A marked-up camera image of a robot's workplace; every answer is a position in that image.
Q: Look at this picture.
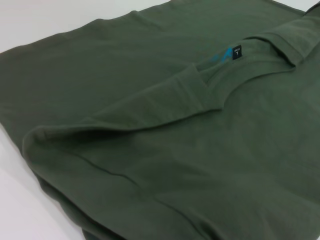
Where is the dark green FREE T-shirt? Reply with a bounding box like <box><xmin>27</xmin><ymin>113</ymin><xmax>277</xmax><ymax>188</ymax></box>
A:
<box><xmin>0</xmin><ymin>0</ymin><xmax>320</xmax><ymax>240</ymax></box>

